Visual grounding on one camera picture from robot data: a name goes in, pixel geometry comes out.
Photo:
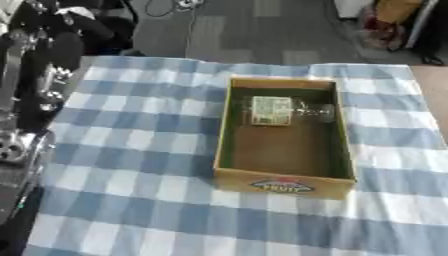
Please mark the tan cardboard box green inside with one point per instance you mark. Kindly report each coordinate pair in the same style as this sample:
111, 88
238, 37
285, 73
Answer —
283, 151

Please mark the red and yellow bag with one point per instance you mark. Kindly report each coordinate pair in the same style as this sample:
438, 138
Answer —
385, 23

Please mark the black bag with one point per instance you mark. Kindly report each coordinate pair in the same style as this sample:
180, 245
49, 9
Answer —
108, 30

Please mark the clear plastic bottle with label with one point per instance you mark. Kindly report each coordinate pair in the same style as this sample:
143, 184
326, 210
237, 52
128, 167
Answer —
272, 111

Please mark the white frame leg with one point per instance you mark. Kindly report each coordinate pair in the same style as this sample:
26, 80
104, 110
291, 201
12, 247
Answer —
420, 23

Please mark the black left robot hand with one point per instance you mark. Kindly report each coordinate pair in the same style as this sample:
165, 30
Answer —
42, 63

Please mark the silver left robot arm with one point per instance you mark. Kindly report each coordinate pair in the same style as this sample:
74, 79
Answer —
16, 156

